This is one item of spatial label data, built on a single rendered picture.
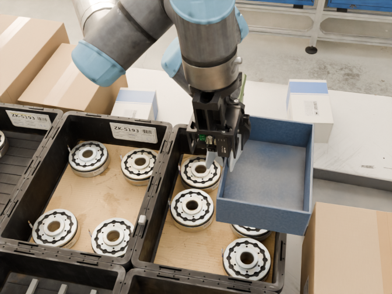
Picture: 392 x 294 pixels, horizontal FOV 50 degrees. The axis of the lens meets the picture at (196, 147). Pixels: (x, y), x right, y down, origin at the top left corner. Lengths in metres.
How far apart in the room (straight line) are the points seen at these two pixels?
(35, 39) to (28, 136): 0.39
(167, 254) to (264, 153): 0.33
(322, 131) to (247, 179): 0.59
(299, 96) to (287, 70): 1.39
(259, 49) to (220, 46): 2.40
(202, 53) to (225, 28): 0.04
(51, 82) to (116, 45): 0.82
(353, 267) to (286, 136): 0.30
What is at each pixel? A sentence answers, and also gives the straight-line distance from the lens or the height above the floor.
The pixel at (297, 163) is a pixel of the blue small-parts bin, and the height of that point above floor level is 1.07.
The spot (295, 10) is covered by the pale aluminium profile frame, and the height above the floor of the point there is 0.29.
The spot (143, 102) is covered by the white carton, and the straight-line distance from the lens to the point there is 1.36.
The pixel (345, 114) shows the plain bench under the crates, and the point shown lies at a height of 0.70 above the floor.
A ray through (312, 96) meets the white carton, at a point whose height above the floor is 0.79.
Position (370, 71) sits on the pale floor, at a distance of 2.88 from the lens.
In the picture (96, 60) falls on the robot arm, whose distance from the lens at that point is 0.61.
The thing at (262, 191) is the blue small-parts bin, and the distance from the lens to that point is 0.77.
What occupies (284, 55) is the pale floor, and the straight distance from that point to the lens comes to 2.89.
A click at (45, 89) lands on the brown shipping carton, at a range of 1.38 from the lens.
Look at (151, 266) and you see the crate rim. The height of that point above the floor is 0.93.
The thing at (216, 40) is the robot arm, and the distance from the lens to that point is 0.52.
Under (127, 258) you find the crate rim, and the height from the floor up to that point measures 0.93.
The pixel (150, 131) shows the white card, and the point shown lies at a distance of 1.10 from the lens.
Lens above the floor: 1.69
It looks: 49 degrees down
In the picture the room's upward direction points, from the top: 3 degrees counter-clockwise
